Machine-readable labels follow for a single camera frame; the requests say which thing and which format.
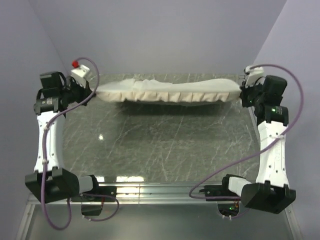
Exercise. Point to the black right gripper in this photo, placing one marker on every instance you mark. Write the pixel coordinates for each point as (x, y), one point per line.
(246, 102)

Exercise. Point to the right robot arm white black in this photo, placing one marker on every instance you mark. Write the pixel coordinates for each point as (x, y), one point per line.
(272, 121)

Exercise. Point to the white pillowcase with peach ruffles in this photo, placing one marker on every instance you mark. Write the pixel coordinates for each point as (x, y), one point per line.
(153, 91)

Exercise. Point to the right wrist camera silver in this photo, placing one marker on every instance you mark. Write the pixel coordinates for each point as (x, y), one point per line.
(252, 74)

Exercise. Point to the aluminium mounting rail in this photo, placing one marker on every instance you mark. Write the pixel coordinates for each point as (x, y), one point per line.
(155, 193)

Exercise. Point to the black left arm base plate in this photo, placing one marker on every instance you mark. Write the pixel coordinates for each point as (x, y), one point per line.
(92, 202)

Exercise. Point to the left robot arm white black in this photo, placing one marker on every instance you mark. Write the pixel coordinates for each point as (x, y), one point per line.
(50, 107)

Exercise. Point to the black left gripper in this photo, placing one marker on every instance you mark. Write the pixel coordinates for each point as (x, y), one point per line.
(85, 91)

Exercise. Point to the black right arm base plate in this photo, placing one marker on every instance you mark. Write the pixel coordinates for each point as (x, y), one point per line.
(228, 203)

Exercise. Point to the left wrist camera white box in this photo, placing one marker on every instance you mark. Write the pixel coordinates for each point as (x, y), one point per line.
(79, 72)

